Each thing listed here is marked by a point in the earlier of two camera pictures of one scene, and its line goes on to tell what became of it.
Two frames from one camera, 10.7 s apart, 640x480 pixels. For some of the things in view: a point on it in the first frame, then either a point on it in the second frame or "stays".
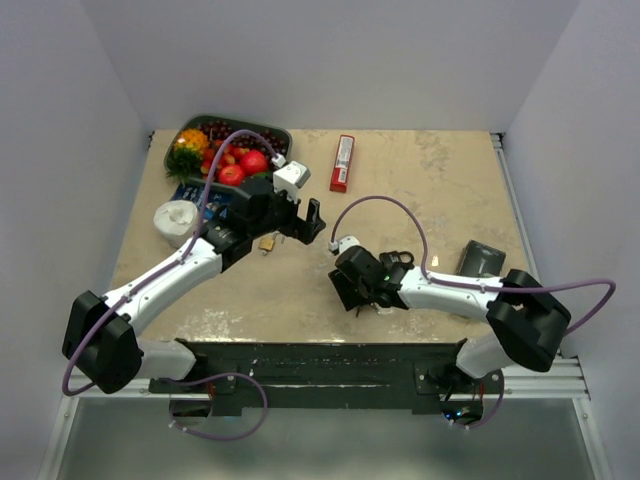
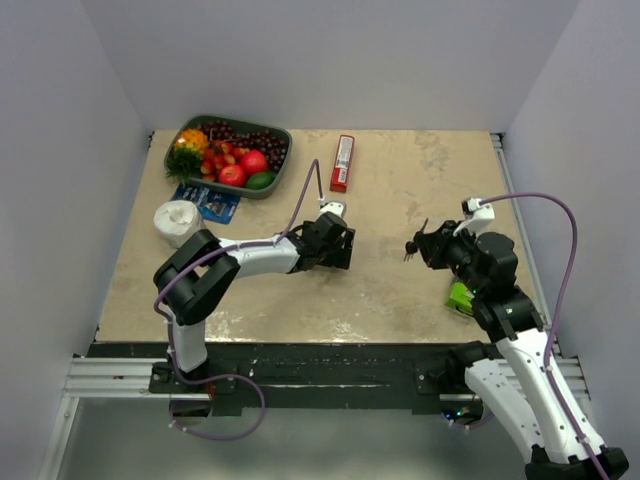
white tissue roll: [176, 222] stays
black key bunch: [371, 304] to [412, 246]
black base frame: [312, 374] stays
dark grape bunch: [221, 132] stays
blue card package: [216, 201] stays
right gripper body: [351, 294] to [450, 250]
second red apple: [231, 175] stays
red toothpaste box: [342, 164] stays
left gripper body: [283, 217] to [335, 256]
